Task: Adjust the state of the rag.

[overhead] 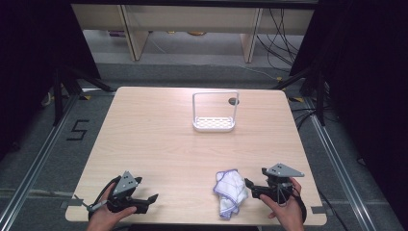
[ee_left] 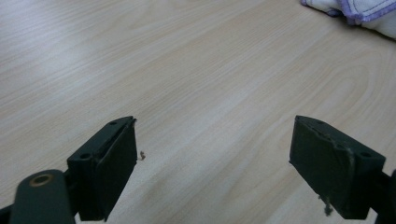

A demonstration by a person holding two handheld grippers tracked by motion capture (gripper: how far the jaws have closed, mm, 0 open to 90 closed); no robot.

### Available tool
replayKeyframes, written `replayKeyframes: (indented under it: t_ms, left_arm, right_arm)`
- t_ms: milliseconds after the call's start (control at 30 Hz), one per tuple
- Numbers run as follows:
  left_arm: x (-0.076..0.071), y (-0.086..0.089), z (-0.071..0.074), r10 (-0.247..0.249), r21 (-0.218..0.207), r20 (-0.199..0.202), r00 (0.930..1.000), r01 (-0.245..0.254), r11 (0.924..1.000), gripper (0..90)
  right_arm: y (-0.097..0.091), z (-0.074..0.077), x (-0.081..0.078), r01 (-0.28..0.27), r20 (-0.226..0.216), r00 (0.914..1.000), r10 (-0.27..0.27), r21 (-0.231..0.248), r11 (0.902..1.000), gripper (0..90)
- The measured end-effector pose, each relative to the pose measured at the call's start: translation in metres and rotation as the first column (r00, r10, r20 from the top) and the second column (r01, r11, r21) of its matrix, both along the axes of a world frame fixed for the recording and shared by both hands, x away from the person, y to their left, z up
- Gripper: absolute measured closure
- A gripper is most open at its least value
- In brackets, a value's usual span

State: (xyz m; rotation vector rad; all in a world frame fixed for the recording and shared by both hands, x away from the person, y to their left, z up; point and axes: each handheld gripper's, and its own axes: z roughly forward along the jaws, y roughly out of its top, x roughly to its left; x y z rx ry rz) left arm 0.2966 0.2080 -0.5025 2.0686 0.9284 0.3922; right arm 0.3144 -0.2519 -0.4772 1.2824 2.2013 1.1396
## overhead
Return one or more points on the aluminium floor rail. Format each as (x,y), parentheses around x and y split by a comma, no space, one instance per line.
(35,163)
(340,170)

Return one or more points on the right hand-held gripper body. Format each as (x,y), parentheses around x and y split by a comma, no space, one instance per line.
(282,171)

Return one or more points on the light wooden desk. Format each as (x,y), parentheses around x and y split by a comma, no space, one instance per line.
(192,19)

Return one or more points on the white towel rack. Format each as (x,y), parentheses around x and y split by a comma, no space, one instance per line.
(213,123)

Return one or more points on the dark round table grommet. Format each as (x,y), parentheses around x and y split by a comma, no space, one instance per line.
(233,101)

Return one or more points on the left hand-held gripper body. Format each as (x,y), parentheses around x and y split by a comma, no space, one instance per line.
(125,184)

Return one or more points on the person's right hand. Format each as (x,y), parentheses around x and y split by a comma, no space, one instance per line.
(290,213)

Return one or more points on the person's left hand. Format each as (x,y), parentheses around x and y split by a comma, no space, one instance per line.
(104,219)

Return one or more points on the white cloth with purple edge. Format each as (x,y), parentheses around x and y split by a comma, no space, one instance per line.
(231,191)

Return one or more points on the black metal stand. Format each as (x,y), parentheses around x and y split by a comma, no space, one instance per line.
(58,96)
(320,96)

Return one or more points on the grey tape piece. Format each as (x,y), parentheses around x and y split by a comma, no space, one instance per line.
(72,203)

